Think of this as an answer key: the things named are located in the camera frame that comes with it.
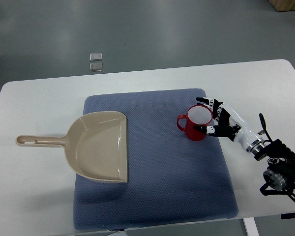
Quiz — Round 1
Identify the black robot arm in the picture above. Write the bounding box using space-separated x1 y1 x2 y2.
252 113 295 219

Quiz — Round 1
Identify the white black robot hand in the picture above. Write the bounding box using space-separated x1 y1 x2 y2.
194 97 265 154

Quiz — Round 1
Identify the red cup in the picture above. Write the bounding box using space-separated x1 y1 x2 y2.
177 105 213 141

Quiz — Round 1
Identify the blue textured mat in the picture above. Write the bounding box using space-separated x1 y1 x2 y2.
73 88 238 230

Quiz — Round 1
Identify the beige plastic dustpan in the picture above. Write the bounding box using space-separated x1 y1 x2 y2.
16 111 128 183

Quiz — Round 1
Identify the upper metal floor plate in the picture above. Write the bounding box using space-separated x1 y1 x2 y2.
89 53 102 61

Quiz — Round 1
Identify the white table leg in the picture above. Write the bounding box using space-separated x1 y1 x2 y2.
243 217 259 236

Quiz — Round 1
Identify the wooden box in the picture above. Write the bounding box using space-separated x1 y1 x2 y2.
269 0 295 12

